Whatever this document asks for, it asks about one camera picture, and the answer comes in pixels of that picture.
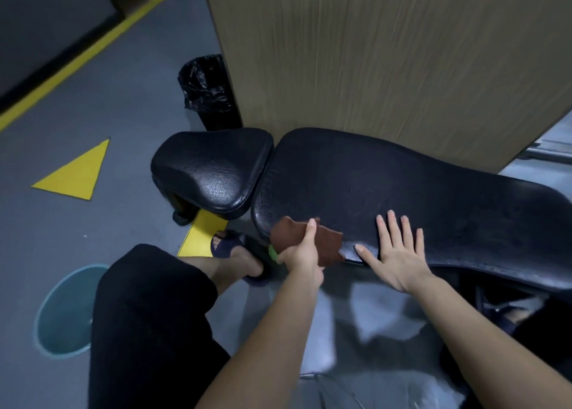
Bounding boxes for black chair backrest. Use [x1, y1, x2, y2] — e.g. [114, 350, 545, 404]
[251, 127, 572, 294]

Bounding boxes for person's left leg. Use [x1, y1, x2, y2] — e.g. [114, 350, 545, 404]
[179, 231, 265, 297]

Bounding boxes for person's left forearm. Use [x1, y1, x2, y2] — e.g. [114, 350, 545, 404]
[195, 272, 325, 409]

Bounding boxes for person's right forearm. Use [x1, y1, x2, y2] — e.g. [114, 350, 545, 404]
[404, 274, 572, 409]

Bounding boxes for person's black shorts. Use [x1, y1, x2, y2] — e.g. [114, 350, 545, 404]
[88, 243, 231, 409]

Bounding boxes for wooden desk panel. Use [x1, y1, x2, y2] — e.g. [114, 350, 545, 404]
[200, 0, 572, 174]

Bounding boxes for grey metal desk frame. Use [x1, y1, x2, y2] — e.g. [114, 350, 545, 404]
[518, 140, 572, 162]

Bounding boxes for person's left hand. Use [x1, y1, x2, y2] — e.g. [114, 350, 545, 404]
[274, 219, 325, 290]

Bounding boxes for bin with black bag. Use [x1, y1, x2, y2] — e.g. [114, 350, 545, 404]
[178, 54, 243, 132]

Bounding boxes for brown cleaning cloth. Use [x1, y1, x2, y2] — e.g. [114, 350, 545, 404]
[271, 216, 344, 266]

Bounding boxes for black headrest bracket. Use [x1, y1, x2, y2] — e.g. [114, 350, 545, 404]
[172, 192, 203, 227]

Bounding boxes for dark blue left sandal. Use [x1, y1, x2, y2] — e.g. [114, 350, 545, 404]
[210, 229, 274, 286]

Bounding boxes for person's right hand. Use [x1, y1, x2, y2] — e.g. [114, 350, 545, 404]
[354, 210, 437, 294]

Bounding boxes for dark blue right sandal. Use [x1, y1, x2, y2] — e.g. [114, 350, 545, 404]
[480, 286, 551, 335]

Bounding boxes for black chair headrest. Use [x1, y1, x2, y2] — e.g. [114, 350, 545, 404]
[150, 127, 274, 221]

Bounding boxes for dark blue sandal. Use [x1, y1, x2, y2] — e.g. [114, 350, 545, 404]
[480, 286, 551, 335]
[210, 229, 274, 286]

